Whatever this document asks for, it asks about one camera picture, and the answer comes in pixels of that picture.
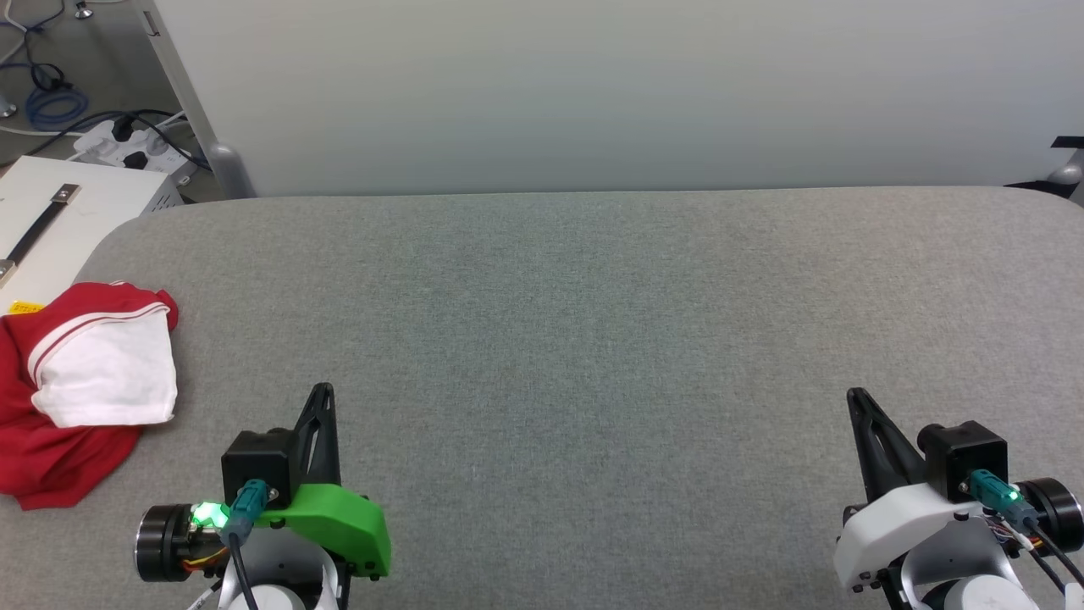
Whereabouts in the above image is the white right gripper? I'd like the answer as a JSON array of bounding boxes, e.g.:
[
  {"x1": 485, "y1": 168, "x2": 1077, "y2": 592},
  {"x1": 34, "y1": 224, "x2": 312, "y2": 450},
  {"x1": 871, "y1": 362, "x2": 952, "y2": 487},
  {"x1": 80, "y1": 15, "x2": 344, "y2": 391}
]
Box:
[{"x1": 833, "y1": 387, "x2": 1084, "y2": 594}]

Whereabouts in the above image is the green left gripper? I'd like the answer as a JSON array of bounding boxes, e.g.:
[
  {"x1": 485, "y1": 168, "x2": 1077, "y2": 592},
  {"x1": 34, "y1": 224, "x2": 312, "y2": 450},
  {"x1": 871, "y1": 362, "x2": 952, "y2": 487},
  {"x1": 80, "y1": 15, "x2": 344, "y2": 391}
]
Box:
[{"x1": 134, "y1": 384, "x2": 393, "y2": 585}]

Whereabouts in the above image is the red and white jersey shirt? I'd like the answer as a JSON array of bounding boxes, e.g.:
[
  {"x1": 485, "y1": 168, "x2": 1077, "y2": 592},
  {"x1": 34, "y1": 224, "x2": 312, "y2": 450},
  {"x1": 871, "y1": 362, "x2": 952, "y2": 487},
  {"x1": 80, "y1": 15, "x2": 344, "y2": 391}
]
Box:
[{"x1": 0, "y1": 281, "x2": 180, "y2": 512}]

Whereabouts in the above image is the grey metal partition foot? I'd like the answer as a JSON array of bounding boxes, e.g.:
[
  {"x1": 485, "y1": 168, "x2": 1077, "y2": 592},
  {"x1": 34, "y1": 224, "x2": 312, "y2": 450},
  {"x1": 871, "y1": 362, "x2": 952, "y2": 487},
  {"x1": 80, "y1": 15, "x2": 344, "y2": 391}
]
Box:
[{"x1": 207, "y1": 142, "x2": 257, "y2": 201}]

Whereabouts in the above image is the grey fabric sofa cushion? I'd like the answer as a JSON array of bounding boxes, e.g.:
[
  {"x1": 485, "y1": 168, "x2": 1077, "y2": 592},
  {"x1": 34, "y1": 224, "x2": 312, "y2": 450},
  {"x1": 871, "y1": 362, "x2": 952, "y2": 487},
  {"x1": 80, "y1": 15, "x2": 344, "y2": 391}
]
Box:
[{"x1": 0, "y1": 186, "x2": 1084, "y2": 610}]

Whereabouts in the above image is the white metal box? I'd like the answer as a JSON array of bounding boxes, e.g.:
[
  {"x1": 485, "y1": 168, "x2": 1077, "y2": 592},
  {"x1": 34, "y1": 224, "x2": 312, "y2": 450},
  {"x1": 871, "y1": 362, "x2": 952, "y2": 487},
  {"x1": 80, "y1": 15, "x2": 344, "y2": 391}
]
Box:
[{"x1": 0, "y1": 156, "x2": 184, "y2": 316}]

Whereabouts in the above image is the grey metal foot black tape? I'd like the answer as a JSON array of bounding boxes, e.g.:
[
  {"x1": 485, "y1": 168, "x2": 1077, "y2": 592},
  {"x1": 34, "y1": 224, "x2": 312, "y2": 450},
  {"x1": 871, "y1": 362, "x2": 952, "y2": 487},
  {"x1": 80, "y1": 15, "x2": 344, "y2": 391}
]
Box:
[{"x1": 1003, "y1": 134, "x2": 1084, "y2": 206}]

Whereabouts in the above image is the white power strip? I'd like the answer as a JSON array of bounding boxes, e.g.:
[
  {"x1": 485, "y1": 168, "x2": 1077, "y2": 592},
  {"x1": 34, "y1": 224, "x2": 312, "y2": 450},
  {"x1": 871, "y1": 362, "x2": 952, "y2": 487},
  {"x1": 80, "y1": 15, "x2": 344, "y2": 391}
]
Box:
[{"x1": 71, "y1": 118, "x2": 201, "y2": 184}]

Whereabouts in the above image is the white partition panel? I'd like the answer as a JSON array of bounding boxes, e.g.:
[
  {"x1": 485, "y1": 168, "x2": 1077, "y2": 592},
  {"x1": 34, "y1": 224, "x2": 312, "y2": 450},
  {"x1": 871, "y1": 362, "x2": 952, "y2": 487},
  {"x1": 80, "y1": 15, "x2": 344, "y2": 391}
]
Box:
[{"x1": 151, "y1": 0, "x2": 1084, "y2": 201}]

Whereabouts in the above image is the left camera cable teal plug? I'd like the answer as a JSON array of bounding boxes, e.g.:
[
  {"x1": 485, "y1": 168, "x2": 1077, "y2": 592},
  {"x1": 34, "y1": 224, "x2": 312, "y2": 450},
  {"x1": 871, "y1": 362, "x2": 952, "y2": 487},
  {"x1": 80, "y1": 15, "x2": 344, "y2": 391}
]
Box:
[{"x1": 220, "y1": 478, "x2": 274, "y2": 610}]

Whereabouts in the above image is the camera cable teal plug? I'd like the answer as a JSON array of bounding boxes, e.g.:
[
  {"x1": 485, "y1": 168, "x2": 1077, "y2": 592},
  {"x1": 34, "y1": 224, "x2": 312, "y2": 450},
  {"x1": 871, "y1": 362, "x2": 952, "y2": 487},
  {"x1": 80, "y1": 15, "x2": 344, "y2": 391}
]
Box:
[
  {"x1": 220, "y1": 478, "x2": 274, "y2": 610},
  {"x1": 964, "y1": 469, "x2": 1084, "y2": 594}
]

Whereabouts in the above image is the right camera cable teal plug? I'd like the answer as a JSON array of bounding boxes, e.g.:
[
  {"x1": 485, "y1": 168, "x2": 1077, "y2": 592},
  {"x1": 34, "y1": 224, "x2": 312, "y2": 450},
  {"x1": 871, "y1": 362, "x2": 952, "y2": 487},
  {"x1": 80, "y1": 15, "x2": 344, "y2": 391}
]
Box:
[{"x1": 964, "y1": 469, "x2": 1084, "y2": 594}]

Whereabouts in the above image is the black strap handle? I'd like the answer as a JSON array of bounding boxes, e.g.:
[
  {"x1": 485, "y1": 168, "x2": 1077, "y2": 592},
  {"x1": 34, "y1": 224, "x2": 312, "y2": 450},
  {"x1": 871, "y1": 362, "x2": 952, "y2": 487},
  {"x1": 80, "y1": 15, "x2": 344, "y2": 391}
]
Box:
[{"x1": 0, "y1": 184, "x2": 82, "y2": 286}]

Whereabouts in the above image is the black power cable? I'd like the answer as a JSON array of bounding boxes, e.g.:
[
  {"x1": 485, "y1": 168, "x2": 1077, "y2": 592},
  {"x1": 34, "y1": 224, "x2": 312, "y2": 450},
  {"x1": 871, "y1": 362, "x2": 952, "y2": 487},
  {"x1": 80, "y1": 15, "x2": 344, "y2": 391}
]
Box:
[{"x1": 0, "y1": 108, "x2": 208, "y2": 172}]

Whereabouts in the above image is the blue coiled cable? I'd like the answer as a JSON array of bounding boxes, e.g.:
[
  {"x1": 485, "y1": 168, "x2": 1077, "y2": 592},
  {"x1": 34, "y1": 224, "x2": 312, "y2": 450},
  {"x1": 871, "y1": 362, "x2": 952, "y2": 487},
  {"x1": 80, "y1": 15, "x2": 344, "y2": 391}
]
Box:
[{"x1": 24, "y1": 83, "x2": 91, "y2": 133}]

